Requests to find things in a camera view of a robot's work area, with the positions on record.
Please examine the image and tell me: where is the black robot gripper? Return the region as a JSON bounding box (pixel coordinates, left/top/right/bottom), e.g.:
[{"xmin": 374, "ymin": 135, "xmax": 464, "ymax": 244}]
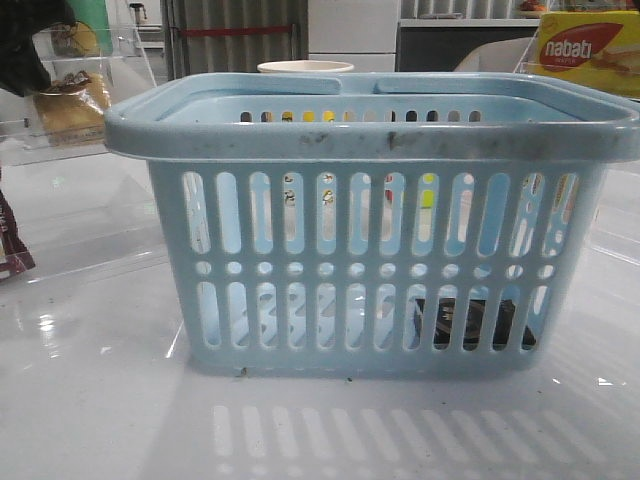
[{"xmin": 1, "ymin": 0, "xmax": 76, "ymax": 97}]

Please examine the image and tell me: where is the packaged bread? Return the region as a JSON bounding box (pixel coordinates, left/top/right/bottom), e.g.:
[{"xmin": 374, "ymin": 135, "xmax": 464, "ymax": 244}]
[{"xmin": 33, "ymin": 70, "xmax": 111, "ymax": 147}]

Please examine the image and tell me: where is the black tissue pack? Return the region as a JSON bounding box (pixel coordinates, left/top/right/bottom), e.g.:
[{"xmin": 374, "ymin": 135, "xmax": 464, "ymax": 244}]
[{"xmin": 410, "ymin": 297, "xmax": 537, "ymax": 350}]

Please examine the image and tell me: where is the light blue plastic basket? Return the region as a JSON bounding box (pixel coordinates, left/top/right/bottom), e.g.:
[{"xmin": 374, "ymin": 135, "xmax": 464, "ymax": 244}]
[{"xmin": 104, "ymin": 73, "xmax": 639, "ymax": 377}]

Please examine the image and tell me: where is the clear acrylic shelf left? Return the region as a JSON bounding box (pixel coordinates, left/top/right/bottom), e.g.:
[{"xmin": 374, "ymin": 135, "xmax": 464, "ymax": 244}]
[{"xmin": 1, "ymin": 26, "xmax": 155, "ymax": 166}]

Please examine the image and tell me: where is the green cartoon snack package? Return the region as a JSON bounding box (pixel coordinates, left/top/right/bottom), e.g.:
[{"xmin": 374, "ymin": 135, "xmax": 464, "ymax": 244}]
[{"xmin": 51, "ymin": 0, "xmax": 113, "ymax": 58}]

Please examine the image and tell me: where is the maroon snack bag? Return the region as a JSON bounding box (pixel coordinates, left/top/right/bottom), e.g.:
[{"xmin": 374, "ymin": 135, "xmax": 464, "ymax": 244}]
[{"xmin": 1, "ymin": 195, "xmax": 35, "ymax": 281}]

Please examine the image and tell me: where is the cream paper cup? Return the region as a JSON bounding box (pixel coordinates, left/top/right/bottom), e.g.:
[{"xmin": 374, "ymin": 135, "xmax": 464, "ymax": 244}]
[{"xmin": 257, "ymin": 59, "xmax": 354, "ymax": 74}]

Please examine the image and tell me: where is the white drawer cabinet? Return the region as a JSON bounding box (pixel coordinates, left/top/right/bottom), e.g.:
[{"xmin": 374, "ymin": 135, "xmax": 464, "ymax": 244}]
[{"xmin": 307, "ymin": 0, "xmax": 401, "ymax": 72}]

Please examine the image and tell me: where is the clear acrylic stand right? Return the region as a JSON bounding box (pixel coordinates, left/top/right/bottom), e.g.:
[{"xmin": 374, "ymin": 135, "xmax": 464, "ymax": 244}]
[{"xmin": 512, "ymin": 29, "xmax": 539, "ymax": 74}]

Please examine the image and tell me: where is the yellow nabati wafer box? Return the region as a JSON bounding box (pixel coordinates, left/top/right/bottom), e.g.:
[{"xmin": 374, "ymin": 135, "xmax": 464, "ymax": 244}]
[{"xmin": 523, "ymin": 10, "xmax": 639, "ymax": 99}]

